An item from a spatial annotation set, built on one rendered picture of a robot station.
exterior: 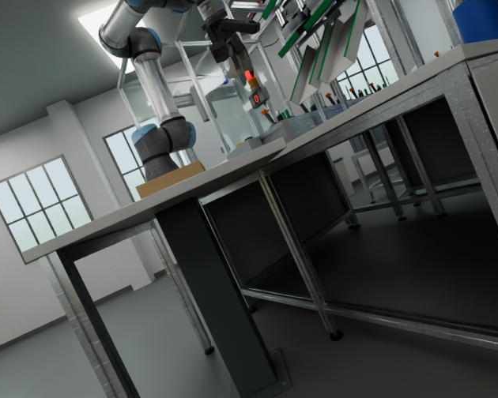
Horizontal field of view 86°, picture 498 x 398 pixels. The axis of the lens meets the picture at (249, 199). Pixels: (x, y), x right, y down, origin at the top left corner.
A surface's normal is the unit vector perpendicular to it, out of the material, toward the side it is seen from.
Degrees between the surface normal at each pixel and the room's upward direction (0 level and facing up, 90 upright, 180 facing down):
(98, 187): 90
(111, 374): 90
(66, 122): 90
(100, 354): 90
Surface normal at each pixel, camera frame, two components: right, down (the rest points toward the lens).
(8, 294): 0.08, 0.01
